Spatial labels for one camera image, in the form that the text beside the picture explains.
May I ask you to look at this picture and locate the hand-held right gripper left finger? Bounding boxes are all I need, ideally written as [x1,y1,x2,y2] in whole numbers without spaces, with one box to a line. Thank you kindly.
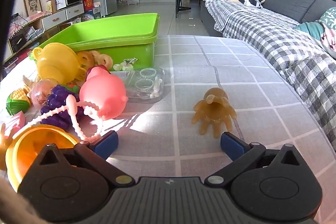
[36,131,135,187]

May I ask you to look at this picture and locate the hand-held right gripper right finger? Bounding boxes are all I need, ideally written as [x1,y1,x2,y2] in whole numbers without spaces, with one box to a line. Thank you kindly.
[204,132,305,188]

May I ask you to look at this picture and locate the amber rubber hand toy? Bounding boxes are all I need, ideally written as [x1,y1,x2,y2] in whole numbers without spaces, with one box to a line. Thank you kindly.
[193,88,237,139]

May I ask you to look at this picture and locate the large pink pig toy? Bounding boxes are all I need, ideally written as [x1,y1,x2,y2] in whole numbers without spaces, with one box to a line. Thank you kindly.
[79,67,129,119]

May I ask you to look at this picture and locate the pink beaded strap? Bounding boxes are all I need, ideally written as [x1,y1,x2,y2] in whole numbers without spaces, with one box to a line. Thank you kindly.
[26,97,105,142]

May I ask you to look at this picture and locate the purple toy grapes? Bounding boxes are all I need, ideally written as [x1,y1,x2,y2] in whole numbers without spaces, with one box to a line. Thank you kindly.
[40,84,84,132]

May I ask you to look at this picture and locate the small pink pig toy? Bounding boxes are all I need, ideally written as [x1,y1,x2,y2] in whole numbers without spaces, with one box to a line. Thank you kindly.
[93,64,111,74]

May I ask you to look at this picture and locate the orange toy bowl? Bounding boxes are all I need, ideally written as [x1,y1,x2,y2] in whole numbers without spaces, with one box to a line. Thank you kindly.
[5,124,79,191]

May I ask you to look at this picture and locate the pink round capsule toy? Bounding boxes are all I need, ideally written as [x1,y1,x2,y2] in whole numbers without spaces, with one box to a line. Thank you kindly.
[30,80,57,109]

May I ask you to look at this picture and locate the yellow toy pot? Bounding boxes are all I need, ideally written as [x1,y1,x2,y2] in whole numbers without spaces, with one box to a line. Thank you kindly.
[33,42,87,85]

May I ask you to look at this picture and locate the toy corn cob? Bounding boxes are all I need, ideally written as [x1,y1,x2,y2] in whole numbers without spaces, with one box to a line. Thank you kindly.
[6,90,31,116]

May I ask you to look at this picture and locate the beige starfish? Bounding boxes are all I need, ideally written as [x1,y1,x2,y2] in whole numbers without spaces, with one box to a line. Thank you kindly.
[22,74,41,94]

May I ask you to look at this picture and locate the green plastic bin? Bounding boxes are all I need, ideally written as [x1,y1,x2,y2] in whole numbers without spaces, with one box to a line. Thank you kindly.
[39,13,160,71]

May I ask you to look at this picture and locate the clear plastic case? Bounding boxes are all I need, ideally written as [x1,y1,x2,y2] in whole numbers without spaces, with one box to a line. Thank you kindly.
[123,68,166,104]

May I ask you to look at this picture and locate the grey checked tablecloth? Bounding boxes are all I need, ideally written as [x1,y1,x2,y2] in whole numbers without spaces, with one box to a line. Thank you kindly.
[0,35,336,224]

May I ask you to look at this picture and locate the pink striped toy piece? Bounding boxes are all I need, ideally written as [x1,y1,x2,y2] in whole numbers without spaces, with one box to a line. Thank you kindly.
[5,112,27,135]

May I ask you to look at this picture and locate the grey checked sofa cover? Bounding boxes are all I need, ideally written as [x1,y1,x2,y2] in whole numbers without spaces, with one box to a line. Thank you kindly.
[199,0,336,146]

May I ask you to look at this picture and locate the black box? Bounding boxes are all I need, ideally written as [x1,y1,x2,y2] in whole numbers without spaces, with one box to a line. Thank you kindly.
[9,35,27,52]

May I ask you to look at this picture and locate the white drawer cabinet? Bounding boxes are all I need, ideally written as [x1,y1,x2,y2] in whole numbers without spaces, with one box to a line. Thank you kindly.
[5,2,86,62]

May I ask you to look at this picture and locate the pink teal printed cushion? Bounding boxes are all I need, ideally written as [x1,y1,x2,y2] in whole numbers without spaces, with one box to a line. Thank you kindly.
[293,21,336,59]

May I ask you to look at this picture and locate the framed cartoon picture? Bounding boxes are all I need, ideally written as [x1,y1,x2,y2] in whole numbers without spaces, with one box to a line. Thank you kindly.
[22,0,43,17]

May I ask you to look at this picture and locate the teal patterned pillow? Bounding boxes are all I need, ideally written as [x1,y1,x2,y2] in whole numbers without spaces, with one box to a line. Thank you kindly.
[316,7,336,28]

